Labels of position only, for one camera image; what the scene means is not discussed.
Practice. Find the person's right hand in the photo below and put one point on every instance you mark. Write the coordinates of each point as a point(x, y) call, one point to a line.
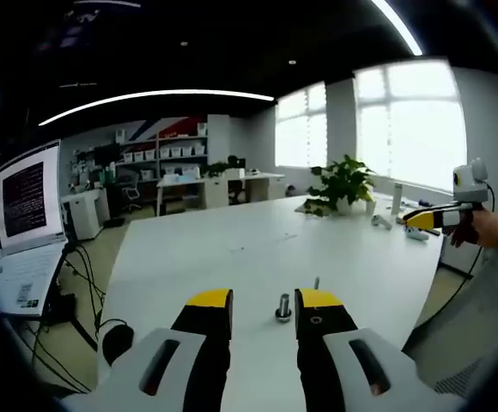
point(485, 229)

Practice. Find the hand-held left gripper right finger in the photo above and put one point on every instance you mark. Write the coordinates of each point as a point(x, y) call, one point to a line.
point(322, 347)

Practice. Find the small threaded steel stud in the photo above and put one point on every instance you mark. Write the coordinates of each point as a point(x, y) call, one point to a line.
point(316, 284)

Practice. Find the grey mesh office chair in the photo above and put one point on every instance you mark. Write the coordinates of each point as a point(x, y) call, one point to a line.
point(459, 347)

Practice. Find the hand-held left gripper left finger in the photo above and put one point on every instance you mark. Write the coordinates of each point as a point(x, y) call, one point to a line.
point(206, 343)

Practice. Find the white office desk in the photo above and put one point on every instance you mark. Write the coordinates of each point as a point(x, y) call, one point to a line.
point(219, 184)

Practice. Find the white swivel chair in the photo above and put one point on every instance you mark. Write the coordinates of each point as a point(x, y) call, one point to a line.
point(131, 191)

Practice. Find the white hand controller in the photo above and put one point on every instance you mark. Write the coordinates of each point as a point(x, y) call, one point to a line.
point(381, 221)
point(416, 234)

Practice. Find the shelf with white bins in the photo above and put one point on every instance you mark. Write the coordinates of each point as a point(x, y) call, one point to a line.
point(167, 152)

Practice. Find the curved ceiling light strip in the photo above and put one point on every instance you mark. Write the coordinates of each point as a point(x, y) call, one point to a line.
point(399, 28)
point(167, 93)

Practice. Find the wide bright window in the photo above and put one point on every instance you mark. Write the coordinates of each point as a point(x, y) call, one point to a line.
point(412, 124)

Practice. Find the white open laptop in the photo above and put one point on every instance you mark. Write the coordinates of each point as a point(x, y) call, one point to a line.
point(23, 201)

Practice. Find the black laptop stand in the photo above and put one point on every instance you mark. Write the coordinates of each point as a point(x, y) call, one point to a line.
point(83, 332)

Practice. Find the narrow bright window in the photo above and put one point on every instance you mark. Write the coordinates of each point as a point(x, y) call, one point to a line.
point(300, 129)

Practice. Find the black computer mouse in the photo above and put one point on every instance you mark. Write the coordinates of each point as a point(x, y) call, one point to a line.
point(118, 343)

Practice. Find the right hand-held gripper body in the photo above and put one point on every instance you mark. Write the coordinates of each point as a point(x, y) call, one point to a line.
point(472, 186)

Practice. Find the white low cabinet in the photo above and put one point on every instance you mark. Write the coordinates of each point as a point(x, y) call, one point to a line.
point(83, 212)

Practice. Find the large threaded steel stud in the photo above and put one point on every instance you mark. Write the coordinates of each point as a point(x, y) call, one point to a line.
point(284, 302)

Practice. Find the green potted plant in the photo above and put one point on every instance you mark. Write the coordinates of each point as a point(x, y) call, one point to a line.
point(343, 182)

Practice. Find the black monitor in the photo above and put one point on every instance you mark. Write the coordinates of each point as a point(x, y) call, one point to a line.
point(107, 154)

